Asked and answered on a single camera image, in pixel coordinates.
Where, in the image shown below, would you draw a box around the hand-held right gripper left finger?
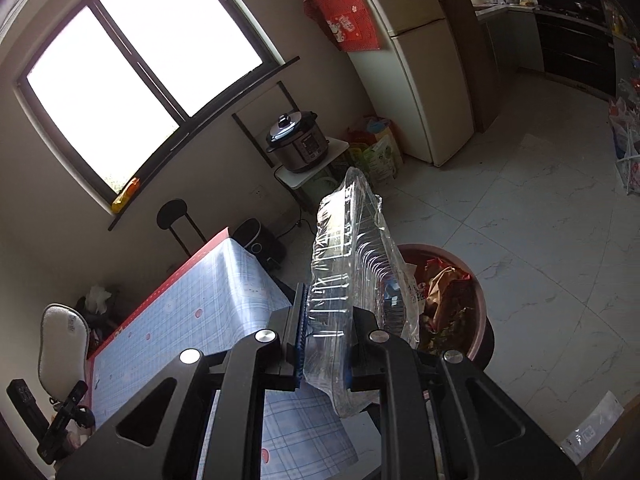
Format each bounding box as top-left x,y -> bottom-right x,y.
56,282 -> 308,480

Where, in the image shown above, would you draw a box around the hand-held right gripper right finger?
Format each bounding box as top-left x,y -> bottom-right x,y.
345,305 -> 583,480

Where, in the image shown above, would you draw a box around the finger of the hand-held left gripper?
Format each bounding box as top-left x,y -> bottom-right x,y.
37,381 -> 96,465
7,379 -> 51,441

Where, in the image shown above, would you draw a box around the clear plastic container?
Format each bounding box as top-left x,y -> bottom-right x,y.
305,166 -> 420,420

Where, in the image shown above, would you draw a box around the brown paper bag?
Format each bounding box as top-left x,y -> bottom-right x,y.
425,265 -> 475,351

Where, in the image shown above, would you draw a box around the terracotta plastic bin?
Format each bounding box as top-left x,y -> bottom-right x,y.
385,244 -> 496,373

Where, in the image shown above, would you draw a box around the black round appliance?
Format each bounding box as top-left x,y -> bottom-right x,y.
232,218 -> 287,267

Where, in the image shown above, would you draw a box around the black waste bin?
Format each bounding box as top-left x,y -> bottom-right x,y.
75,295 -> 123,341

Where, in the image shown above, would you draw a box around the crumpled white plastic bag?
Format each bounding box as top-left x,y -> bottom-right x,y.
85,285 -> 113,316

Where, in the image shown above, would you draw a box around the white side table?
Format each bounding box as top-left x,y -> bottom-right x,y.
274,136 -> 351,211

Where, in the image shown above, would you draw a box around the black round stool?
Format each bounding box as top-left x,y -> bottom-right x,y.
156,199 -> 208,258

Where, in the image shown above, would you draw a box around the silver pressure cooker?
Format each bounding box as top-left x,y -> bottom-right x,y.
265,110 -> 331,175

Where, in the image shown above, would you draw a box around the colourful shopping bags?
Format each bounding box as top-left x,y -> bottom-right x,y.
347,116 -> 405,186

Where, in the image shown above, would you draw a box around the yellow snack packet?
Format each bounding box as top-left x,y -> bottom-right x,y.
111,177 -> 142,213

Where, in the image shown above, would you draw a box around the dark window sill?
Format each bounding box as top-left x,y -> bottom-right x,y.
107,56 -> 301,232

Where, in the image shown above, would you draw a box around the cardboard box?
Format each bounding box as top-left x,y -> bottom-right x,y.
560,390 -> 640,480

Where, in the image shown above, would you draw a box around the cream refrigerator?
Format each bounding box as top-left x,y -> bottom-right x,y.
345,0 -> 476,168

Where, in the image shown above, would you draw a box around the dark framed window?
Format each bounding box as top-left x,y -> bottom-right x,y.
15,0 -> 286,206

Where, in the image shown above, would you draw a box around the red printed cloth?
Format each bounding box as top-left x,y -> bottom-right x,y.
302,0 -> 382,52

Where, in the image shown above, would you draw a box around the grey kitchen counter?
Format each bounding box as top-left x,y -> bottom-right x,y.
475,2 -> 546,73

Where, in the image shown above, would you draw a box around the black kitchen stove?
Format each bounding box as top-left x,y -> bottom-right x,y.
522,0 -> 618,98

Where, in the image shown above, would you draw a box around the black metal rack frame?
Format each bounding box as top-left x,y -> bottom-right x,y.
231,80 -> 301,171

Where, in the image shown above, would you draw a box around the white wire rack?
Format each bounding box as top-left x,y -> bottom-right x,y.
607,77 -> 640,196

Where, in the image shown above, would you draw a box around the brown door frame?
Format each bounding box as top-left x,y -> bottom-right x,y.
435,0 -> 501,133

